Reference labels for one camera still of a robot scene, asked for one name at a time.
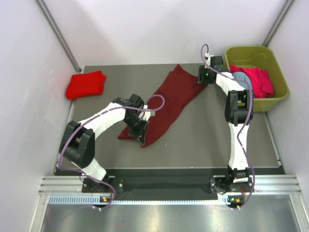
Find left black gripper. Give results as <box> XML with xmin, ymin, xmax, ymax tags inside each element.
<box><xmin>124</xmin><ymin>115</ymin><xmax>150</xmax><ymax>146</ymax></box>

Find dark red t-shirt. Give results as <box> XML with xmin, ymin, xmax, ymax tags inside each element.
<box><xmin>117</xmin><ymin>63</ymin><xmax>209</xmax><ymax>148</ymax></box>

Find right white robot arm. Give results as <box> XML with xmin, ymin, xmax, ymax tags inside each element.
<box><xmin>197</xmin><ymin>53</ymin><xmax>253</xmax><ymax>194</ymax></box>

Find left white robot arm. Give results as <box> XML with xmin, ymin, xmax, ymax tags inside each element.
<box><xmin>57</xmin><ymin>94</ymin><xmax>152</xmax><ymax>192</ymax></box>

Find light blue garment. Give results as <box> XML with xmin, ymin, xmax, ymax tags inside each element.
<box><xmin>232</xmin><ymin>72</ymin><xmax>253</xmax><ymax>89</ymax></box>

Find pink garment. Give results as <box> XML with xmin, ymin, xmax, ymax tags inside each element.
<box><xmin>229</xmin><ymin>65</ymin><xmax>275</xmax><ymax>99</ymax></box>

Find olive green plastic bin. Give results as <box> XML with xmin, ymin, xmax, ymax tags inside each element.
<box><xmin>225</xmin><ymin>46</ymin><xmax>289</xmax><ymax>112</ymax></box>

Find folded bright red t-shirt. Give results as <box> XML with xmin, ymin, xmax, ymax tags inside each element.
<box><xmin>65</xmin><ymin>71</ymin><xmax>106</xmax><ymax>100</ymax></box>

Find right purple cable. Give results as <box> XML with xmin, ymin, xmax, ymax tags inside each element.
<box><xmin>200</xmin><ymin>43</ymin><xmax>256</xmax><ymax>210</ymax></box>

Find purple cable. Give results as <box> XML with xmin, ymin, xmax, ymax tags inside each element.
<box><xmin>200</xmin><ymin>43</ymin><xmax>256</xmax><ymax>210</ymax></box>
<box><xmin>57</xmin><ymin>94</ymin><xmax>166</xmax><ymax>211</ymax></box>

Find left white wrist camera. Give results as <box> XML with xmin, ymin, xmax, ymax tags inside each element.
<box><xmin>140</xmin><ymin>104</ymin><xmax>156</xmax><ymax>121</ymax></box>

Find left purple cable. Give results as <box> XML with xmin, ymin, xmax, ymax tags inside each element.
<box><xmin>57</xmin><ymin>94</ymin><xmax>166</xmax><ymax>211</ymax></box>

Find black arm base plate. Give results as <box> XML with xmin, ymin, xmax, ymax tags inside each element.
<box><xmin>82</xmin><ymin>176</ymin><xmax>253</xmax><ymax>194</ymax></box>

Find grey slotted cable duct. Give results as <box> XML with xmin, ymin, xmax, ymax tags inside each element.
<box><xmin>48</xmin><ymin>195</ymin><xmax>240</xmax><ymax>205</ymax></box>

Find aluminium front rail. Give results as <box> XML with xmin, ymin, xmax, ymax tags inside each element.
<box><xmin>39</xmin><ymin>175</ymin><xmax>301</xmax><ymax>195</ymax></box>

